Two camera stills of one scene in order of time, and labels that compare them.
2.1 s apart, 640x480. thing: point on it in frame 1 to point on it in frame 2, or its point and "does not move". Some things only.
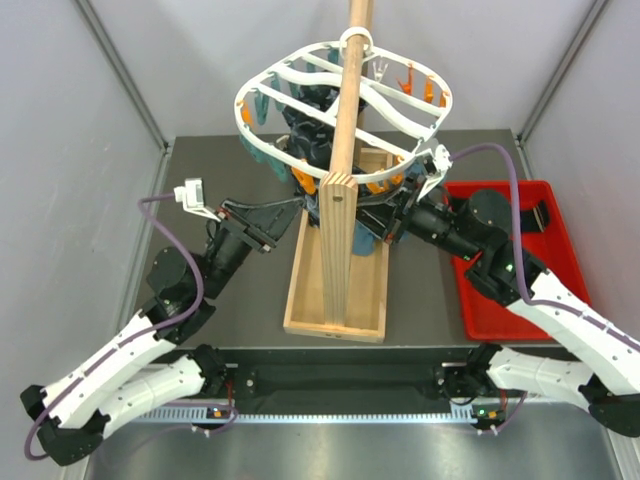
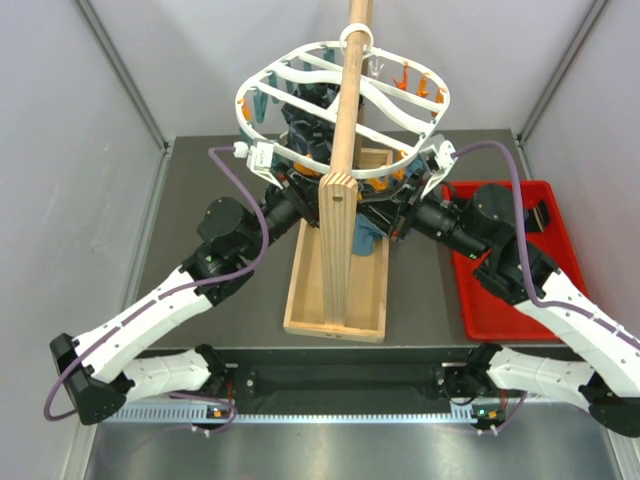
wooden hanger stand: [338, 285] does not move
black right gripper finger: [393, 195] does not move
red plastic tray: [485, 317] does not move
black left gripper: [263, 225] to [305, 197]
